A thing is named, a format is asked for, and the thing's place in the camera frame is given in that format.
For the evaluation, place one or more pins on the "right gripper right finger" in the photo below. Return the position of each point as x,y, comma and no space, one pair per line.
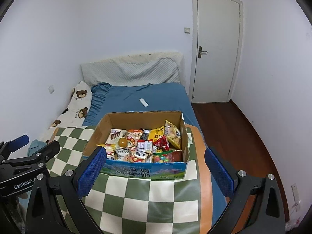
222,171

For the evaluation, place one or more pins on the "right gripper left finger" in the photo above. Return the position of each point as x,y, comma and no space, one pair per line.
88,170

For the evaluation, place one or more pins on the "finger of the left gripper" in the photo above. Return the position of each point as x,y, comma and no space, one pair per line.
9,147
42,156

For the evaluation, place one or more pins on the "yellow guoba snack bag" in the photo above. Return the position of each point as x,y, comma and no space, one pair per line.
110,150

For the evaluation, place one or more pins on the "white cookie snack packet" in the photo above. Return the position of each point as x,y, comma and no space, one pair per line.
123,155

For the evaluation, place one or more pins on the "white chocolate stick box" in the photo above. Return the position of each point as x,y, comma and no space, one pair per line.
115,136

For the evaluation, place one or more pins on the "orange panda snack bag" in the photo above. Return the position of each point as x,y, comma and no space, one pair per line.
139,157

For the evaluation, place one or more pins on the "orange sunflower seed panda bag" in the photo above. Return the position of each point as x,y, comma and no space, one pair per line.
132,136

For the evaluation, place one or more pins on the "colourful candy bag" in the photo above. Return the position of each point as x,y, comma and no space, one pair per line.
162,157

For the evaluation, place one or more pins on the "yellow clear puff snack bag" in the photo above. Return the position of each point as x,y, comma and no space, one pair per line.
173,135

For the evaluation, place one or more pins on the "small red snack packet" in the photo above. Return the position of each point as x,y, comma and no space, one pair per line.
162,143

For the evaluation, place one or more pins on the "black yellow large snack bag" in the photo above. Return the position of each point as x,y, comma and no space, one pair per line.
152,134

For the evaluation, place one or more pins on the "dark red jerky packet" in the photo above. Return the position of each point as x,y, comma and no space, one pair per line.
176,156

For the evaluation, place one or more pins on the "red white long snack packet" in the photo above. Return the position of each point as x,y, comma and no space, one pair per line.
145,146

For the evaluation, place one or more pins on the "green white checkered mat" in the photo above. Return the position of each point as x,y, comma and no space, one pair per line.
130,205

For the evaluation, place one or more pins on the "bear print pillow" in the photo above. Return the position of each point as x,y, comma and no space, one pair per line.
75,113

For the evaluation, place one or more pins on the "blue milk cardboard box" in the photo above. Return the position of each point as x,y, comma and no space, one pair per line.
140,120

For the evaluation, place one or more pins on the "white remote control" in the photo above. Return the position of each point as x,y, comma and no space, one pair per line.
143,102

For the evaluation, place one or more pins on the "grey white pillow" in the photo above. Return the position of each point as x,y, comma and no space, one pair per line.
136,70

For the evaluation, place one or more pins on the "white door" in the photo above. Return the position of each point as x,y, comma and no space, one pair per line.
218,28

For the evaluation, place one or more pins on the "wall switch plate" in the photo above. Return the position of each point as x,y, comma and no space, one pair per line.
51,89

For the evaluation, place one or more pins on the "white wall outlet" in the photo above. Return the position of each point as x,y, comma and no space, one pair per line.
296,198

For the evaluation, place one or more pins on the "door handle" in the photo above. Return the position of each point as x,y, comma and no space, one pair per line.
201,52

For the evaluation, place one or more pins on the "door side light switch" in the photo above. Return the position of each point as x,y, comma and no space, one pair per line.
187,30

